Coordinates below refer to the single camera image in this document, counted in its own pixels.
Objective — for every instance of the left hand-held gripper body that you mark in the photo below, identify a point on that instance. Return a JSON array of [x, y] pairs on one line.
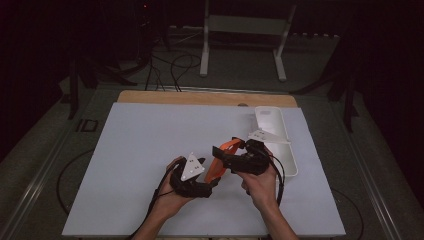
[[191, 168]]

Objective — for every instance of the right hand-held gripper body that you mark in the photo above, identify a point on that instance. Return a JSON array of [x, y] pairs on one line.
[[251, 161]]

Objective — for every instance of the orange phone case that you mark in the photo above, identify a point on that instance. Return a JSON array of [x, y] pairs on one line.
[[216, 168]]

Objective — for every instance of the person's right hand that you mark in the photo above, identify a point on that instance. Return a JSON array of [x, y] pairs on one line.
[[263, 188]]

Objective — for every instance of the person's left hand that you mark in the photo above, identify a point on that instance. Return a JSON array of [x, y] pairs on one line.
[[168, 201]]

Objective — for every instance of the white plastic tray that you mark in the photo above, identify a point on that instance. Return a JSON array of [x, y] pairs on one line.
[[271, 123]]

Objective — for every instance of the white table mat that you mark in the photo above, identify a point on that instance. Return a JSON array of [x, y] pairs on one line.
[[133, 150]]

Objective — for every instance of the black tripod stand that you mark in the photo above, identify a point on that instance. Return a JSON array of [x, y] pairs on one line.
[[336, 86], [90, 76]]

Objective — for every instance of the white metal stand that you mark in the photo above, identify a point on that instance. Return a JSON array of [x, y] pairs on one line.
[[246, 25]]

